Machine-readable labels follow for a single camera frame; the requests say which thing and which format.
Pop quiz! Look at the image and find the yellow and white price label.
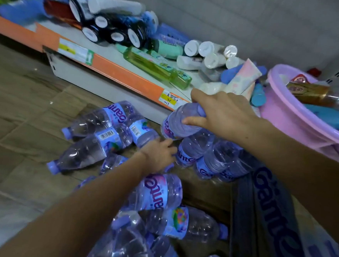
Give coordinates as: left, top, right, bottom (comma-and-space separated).
158, 89, 190, 111

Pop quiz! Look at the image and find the yellow and green price label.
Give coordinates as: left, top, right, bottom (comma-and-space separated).
57, 38, 95, 66

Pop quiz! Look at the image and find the green liquid bottle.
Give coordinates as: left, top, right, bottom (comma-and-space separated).
114, 44, 195, 91

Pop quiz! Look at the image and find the dark red bottle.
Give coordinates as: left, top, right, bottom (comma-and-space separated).
42, 0, 84, 28

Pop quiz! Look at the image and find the pile of white capped tubes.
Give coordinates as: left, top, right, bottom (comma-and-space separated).
174, 38, 247, 98

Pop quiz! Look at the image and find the clear plastic water bottle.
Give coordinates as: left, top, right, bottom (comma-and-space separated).
160, 100, 210, 143

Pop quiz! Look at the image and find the pink and white tube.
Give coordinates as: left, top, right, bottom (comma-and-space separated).
222, 57, 263, 99

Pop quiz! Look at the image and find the gold and brown packet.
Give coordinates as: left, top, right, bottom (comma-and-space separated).
285, 73, 334, 107

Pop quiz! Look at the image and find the large white tube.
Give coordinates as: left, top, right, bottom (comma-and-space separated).
87, 0, 146, 18

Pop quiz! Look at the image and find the person's left forearm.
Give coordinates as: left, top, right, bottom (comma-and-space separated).
0, 142, 156, 257

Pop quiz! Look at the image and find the teal bottle with black cap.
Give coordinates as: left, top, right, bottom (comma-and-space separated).
147, 39, 185, 60

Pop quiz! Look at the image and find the printed plastic pack wrap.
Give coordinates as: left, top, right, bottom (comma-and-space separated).
227, 163, 339, 257

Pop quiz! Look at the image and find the pile of blue packets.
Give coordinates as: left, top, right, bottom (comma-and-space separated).
0, 0, 98, 31

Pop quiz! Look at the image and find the person's left hand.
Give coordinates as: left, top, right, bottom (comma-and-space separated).
138, 137, 179, 176

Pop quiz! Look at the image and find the person's right hand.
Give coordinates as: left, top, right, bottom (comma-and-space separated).
181, 87, 266, 149

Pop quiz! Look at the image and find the pink plastic basin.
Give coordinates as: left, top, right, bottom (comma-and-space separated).
256, 63, 339, 165

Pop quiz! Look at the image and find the person's right forearm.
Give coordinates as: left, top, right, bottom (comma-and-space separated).
237, 116, 339, 250

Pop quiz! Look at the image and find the white shelf with orange edge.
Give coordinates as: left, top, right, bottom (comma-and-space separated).
0, 12, 281, 133

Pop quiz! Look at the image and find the pile of water bottles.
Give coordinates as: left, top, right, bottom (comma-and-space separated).
39, 96, 264, 257

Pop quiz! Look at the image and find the black jar with white lid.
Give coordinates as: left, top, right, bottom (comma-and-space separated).
81, 25, 108, 44
126, 20, 150, 49
66, 0, 91, 24
108, 29, 129, 45
94, 13, 120, 30

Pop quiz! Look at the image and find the teal blue bottle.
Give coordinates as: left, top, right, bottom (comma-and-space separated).
302, 103, 339, 131

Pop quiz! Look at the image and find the blue flat packet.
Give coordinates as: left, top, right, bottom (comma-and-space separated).
155, 22, 192, 46

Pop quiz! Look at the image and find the blue and white packet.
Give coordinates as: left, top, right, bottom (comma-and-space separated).
139, 10, 160, 34

